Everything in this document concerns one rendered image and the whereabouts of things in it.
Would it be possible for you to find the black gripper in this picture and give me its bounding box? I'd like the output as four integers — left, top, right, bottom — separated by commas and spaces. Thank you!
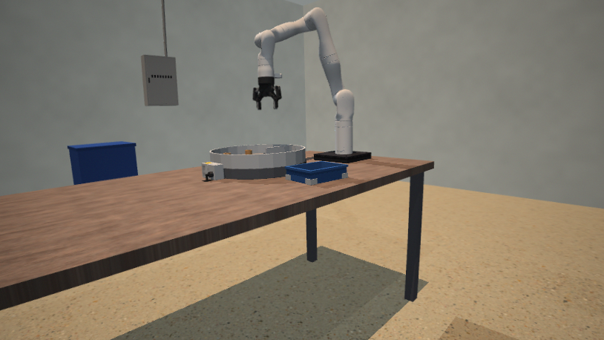
253, 76, 282, 110

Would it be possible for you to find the blue crate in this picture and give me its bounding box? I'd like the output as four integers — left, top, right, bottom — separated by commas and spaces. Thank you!
285, 161, 348, 185

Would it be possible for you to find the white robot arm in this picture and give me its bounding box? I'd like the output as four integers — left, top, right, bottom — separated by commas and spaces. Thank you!
255, 7, 354, 154

